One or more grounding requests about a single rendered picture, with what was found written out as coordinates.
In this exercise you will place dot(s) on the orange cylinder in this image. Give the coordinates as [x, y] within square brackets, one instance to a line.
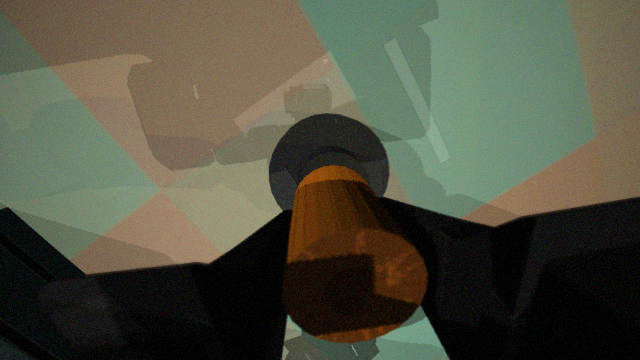
[350, 274]

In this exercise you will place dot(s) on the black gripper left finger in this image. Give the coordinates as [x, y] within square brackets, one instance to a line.
[233, 306]

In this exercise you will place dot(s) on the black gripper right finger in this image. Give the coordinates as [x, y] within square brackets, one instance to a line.
[482, 279]

